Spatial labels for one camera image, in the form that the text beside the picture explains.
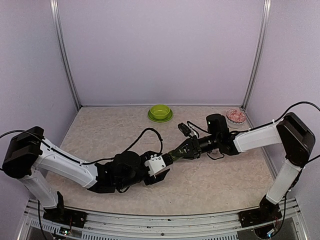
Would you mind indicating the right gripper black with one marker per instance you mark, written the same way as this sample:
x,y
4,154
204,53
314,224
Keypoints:
x,y
193,146

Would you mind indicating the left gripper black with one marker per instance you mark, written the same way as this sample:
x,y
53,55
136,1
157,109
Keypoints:
x,y
159,177

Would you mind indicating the green weekly pill organizer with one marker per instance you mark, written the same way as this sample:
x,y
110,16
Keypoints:
x,y
170,158

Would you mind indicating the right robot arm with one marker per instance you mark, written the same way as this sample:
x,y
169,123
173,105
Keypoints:
x,y
204,186

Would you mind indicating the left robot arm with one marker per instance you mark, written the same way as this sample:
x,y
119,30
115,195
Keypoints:
x,y
29,152

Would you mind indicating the green bowl with saucer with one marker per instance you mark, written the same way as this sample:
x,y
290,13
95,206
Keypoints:
x,y
160,113

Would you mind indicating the red patterned ceramic bowl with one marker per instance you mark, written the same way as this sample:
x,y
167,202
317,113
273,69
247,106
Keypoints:
x,y
235,118

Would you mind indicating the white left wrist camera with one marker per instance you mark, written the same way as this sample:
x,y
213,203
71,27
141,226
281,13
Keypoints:
x,y
155,164

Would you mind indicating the right aluminium frame post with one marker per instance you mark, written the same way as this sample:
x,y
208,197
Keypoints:
x,y
258,53

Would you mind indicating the aluminium frame post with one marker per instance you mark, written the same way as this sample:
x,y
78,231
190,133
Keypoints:
x,y
258,53
54,5

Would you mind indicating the left aluminium frame post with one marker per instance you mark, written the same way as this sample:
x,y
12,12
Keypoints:
x,y
54,5

